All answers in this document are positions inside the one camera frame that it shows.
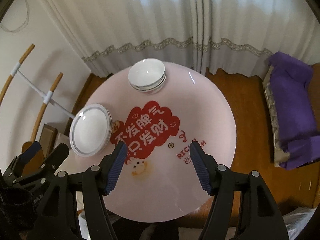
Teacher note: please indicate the white bowl grey band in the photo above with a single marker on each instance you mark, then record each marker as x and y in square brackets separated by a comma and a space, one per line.
[146, 73]

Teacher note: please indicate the wooden chair white connectors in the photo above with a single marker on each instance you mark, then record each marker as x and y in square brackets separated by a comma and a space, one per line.
[21, 104]

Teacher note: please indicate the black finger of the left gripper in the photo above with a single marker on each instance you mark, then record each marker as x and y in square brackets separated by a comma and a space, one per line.
[54, 160]

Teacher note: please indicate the white curtain lace trim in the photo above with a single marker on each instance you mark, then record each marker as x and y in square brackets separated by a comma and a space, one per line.
[237, 36]

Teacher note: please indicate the white bowl red label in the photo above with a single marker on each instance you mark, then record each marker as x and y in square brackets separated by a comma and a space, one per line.
[150, 88]

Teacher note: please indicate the brown sofa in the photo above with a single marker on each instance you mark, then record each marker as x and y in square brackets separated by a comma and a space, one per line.
[279, 156]

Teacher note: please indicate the purple cloth on sofa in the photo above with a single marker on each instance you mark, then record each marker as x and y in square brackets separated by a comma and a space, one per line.
[298, 133]

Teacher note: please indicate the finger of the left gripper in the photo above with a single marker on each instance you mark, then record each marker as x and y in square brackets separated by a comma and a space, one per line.
[27, 162]

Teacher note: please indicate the small white bowl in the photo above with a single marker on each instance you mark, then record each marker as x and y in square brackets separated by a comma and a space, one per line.
[153, 91]

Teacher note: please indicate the pink round table mat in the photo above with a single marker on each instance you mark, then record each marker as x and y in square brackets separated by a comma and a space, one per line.
[158, 181]

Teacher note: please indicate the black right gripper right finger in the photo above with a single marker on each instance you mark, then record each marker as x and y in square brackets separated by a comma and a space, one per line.
[218, 181]

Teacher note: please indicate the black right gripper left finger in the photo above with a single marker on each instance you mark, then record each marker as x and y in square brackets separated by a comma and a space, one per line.
[98, 181]

